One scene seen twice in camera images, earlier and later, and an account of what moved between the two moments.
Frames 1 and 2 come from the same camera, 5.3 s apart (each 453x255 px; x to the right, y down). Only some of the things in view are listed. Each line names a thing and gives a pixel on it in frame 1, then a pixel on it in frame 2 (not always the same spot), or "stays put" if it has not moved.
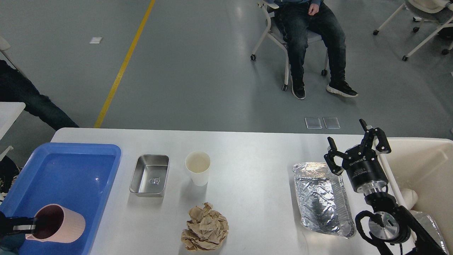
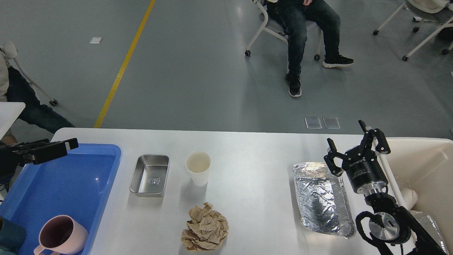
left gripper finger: x=23 y=229 to x=41 y=151
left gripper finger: x=6 y=221 to x=20 y=147
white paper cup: x=198 y=163 stays put
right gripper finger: x=335 y=169 stays put
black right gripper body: x=365 y=171 stays put
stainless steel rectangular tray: x=149 y=175 stays put
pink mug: x=56 y=223 to x=62 y=234
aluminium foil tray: x=323 y=203 stays put
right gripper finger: x=383 y=145 stays put
